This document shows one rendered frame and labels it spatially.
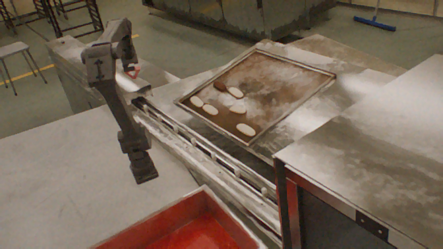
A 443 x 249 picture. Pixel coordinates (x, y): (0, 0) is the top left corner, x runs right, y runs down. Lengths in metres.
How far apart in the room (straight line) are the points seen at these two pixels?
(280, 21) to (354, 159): 3.73
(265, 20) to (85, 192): 3.08
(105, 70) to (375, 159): 0.80
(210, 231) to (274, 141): 0.41
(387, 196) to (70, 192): 1.22
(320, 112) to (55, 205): 1.02
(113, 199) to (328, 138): 0.93
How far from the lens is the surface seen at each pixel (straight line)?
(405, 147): 0.73
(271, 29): 4.30
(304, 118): 1.50
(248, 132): 1.48
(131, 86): 2.01
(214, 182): 1.35
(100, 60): 1.22
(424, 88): 0.91
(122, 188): 1.51
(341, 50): 2.31
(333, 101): 1.55
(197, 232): 1.26
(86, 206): 1.51
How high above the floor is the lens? 1.73
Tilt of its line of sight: 32 degrees down
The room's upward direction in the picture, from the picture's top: 10 degrees counter-clockwise
